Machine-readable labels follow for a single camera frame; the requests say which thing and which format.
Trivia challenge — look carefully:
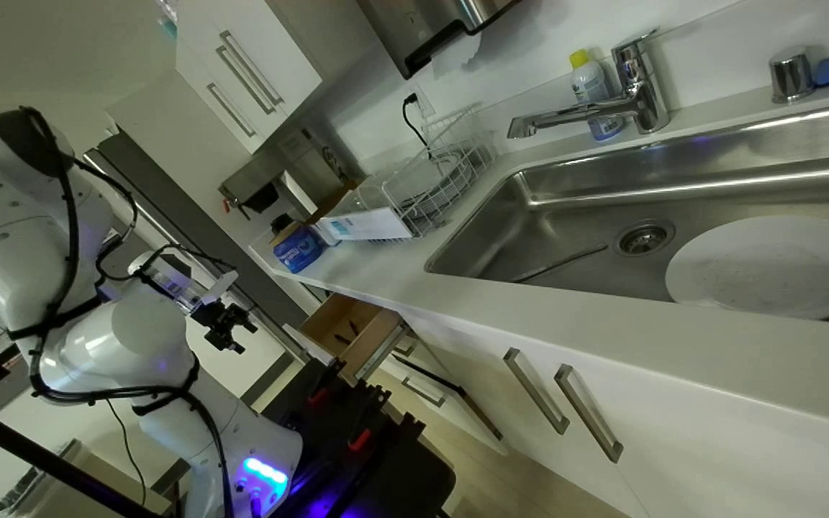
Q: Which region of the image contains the steel cup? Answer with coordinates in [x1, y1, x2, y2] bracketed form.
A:
[768, 47, 817, 106]

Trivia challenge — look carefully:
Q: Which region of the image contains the small teal bottle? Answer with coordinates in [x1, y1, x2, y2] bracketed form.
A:
[153, 0, 181, 43]

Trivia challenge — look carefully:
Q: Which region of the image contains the blue and white box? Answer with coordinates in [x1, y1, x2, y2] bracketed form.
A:
[271, 224, 332, 277]

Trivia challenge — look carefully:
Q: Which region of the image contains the grey metal appliance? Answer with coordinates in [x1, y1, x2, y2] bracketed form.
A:
[220, 123, 366, 220]

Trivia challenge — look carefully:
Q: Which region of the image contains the steel cabinet door handle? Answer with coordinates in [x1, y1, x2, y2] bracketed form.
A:
[552, 359, 627, 467]
[500, 346, 572, 437]

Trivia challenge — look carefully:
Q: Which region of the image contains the white wire dish rack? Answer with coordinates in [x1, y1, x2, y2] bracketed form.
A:
[310, 98, 497, 247]

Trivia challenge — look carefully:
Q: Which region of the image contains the chrome faucet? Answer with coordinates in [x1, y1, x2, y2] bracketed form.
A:
[505, 30, 676, 141]

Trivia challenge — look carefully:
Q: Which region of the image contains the dish soap bottle yellow cap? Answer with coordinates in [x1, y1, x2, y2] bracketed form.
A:
[568, 47, 627, 145]

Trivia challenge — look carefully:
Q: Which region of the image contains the black power cable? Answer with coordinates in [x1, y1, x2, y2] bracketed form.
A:
[398, 90, 437, 161]

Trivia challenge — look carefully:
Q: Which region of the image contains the white drawer with wood interior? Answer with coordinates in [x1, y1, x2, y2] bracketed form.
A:
[300, 290, 408, 385]

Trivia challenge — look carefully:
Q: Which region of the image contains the black robot table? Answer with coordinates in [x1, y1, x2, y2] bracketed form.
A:
[260, 357, 460, 518]

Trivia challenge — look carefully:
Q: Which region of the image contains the white wall outlet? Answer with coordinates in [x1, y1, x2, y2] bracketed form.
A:
[398, 87, 437, 123]

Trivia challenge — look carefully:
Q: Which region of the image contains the white lower drawer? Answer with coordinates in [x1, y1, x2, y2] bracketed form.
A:
[379, 355, 480, 436]

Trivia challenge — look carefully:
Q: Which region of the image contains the white round plate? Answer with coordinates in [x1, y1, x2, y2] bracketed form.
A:
[661, 211, 829, 322]

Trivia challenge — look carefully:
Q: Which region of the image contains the stainless steel sink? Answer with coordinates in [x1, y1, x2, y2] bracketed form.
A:
[422, 95, 829, 326]

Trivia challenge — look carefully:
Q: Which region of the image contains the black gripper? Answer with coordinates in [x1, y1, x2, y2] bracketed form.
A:
[191, 298, 261, 357]

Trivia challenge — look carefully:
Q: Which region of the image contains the steel paper towel dispenser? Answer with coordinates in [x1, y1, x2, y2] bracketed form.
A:
[355, 0, 523, 82]

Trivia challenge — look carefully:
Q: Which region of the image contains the red black clamp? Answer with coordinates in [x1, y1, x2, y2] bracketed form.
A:
[303, 381, 336, 411]
[342, 426, 379, 457]

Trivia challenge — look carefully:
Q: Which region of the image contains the white upper cabinet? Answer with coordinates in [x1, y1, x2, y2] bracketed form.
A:
[169, 0, 325, 155]

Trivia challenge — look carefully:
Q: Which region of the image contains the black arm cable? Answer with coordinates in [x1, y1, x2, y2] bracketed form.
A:
[0, 106, 235, 518]

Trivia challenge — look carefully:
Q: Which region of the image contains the black tripod bar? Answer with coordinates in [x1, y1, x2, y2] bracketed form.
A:
[0, 348, 163, 518]

